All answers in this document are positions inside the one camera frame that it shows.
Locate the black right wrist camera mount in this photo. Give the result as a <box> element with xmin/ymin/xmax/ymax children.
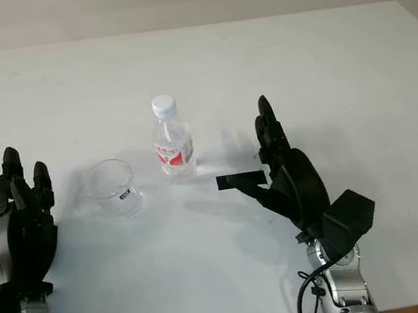
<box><xmin>290</xmin><ymin>185</ymin><xmax>384</xmax><ymax>270</ymax></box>

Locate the clear plastic water bottle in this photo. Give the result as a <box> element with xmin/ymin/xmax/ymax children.
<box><xmin>144</xmin><ymin>90</ymin><xmax>200</xmax><ymax>181</ymax></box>

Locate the black tape strip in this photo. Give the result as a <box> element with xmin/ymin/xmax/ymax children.
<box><xmin>215</xmin><ymin>169</ymin><xmax>268</xmax><ymax>194</ymax></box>

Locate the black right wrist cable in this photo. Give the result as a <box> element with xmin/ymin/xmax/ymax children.
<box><xmin>290</xmin><ymin>259</ymin><xmax>338</xmax><ymax>313</ymax></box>

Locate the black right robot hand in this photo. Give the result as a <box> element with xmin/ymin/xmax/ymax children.
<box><xmin>223</xmin><ymin>86</ymin><xmax>335</xmax><ymax>241</ymax></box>

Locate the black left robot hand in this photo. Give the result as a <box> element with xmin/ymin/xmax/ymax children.
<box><xmin>0</xmin><ymin>141</ymin><xmax>69</xmax><ymax>293</ymax></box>

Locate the clear glass cup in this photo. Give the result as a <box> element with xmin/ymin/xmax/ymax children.
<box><xmin>84</xmin><ymin>154</ymin><xmax>149</xmax><ymax>224</ymax></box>

